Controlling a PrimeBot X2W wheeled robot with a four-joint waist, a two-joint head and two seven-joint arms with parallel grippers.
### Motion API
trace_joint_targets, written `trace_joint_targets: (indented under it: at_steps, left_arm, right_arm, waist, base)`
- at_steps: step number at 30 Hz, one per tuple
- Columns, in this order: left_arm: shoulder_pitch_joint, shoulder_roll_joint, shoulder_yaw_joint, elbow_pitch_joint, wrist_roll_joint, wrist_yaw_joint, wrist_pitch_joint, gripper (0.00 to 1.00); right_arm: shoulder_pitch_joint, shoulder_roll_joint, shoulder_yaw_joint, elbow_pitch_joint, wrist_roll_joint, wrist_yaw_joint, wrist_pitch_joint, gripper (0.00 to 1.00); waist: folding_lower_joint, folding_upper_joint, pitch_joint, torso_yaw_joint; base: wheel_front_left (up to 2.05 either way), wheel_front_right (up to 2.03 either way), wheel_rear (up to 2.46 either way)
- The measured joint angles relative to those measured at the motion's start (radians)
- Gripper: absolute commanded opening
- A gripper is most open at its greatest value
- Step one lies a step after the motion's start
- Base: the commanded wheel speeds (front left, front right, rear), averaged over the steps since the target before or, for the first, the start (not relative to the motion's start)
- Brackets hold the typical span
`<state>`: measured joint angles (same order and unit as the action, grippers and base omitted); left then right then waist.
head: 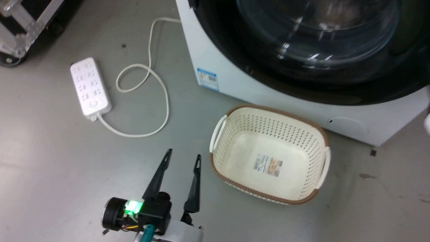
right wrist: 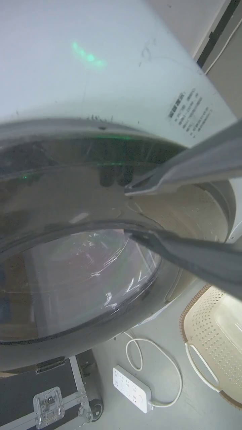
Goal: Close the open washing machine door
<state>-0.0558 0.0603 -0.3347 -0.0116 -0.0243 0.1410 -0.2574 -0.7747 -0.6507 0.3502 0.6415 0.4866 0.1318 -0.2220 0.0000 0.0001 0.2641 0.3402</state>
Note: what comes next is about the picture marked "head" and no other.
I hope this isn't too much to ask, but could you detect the round white filter cover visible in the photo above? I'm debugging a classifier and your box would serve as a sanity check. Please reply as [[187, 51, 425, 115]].
[[328, 117, 371, 137]]

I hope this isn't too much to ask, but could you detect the white power strip cable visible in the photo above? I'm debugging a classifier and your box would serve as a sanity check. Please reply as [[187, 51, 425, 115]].
[[97, 17, 182, 138]]

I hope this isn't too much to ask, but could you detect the white washing machine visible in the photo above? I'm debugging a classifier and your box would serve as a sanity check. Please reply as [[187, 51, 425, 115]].
[[175, 0, 430, 147]]

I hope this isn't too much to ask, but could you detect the white power strip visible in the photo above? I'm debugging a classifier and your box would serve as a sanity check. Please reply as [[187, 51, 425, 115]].
[[70, 57, 112, 121]]

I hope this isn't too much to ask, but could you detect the blue energy label sticker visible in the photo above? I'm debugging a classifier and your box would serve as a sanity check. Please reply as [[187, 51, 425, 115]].
[[197, 68, 220, 91]]

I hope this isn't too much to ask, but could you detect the black caster wheel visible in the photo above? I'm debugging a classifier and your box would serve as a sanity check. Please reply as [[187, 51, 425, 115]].
[[0, 54, 27, 68]]

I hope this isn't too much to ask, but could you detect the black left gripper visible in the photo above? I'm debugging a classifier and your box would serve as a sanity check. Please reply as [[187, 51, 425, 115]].
[[102, 149, 202, 236]]

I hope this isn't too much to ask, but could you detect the printed basket label sticker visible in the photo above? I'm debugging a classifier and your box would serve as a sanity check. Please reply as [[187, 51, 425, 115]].
[[254, 154, 283, 177]]

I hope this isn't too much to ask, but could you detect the black aluminium-edged flight case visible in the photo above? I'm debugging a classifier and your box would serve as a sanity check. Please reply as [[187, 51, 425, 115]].
[[0, 0, 83, 61]]

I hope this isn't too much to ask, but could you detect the dark glass washing machine door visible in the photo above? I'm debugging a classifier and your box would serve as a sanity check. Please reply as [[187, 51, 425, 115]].
[[188, 0, 430, 106]]

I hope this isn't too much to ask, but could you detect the cream perforated laundry basket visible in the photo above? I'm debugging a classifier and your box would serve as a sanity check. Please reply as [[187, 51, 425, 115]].
[[209, 104, 331, 205]]

